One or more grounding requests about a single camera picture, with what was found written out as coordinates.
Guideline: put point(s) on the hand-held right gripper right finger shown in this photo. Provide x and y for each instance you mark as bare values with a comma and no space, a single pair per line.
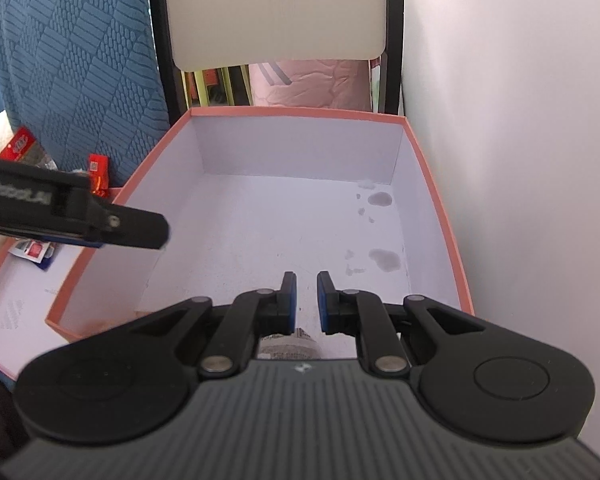
323,305

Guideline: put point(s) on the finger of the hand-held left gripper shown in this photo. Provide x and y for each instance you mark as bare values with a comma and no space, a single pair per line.
135,227

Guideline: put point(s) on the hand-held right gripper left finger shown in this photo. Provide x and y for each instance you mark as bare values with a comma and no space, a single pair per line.
290,305

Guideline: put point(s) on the pink cardboard box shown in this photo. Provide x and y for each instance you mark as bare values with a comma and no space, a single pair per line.
280,220

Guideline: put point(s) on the pink cardboard box lid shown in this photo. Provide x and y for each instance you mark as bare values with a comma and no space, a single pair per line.
25,310

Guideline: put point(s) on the red orange candy bar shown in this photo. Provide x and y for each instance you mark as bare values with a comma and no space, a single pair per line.
98,172

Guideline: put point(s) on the green metal stool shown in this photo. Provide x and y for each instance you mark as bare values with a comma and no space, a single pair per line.
200,91

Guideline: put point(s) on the blue textured cloth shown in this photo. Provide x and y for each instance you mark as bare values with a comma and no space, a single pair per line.
80,50

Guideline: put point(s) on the pink quilted blanket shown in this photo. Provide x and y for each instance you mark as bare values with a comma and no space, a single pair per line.
320,85

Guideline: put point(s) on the white bag with green dots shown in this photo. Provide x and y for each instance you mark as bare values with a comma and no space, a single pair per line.
375,85

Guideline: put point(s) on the white chair with black frame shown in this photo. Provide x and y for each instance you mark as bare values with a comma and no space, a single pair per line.
275,10

